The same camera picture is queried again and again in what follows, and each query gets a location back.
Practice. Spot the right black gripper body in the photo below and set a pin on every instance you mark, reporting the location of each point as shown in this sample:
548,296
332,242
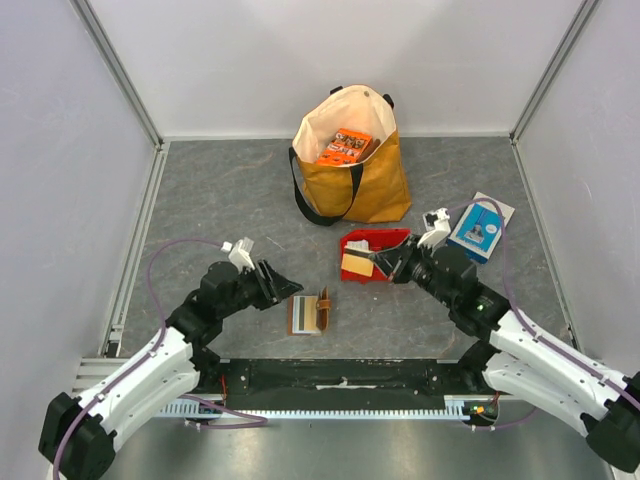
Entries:
401,260

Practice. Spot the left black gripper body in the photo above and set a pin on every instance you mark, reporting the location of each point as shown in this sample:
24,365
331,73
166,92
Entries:
252,289

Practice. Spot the red plastic bin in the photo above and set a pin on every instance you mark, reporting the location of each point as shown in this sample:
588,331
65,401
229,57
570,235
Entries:
377,239

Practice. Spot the brown leather card holder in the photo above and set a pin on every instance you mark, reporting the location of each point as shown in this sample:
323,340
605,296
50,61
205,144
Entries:
323,306

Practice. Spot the blue white box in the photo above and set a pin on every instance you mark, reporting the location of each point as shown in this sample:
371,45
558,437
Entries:
479,229

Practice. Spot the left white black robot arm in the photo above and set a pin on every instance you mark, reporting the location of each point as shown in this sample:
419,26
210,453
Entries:
81,434

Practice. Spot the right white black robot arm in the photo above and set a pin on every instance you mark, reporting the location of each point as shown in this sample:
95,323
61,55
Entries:
516,356

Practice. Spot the white card stack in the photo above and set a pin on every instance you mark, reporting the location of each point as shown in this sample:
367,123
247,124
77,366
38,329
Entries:
359,245

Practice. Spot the yellow tote bag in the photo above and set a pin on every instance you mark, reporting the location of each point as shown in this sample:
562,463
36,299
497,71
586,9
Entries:
372,190

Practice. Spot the orange snack box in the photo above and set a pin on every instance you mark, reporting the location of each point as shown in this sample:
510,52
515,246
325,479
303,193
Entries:
346,148

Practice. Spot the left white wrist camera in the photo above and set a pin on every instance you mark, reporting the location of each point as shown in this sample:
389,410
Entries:
239,253

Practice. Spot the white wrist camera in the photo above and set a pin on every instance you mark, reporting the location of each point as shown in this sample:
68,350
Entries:
437,225
239,253

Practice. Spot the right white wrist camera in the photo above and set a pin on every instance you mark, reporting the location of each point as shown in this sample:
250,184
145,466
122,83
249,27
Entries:
437,225

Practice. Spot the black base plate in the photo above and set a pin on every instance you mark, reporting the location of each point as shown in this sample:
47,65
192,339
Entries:
342,384

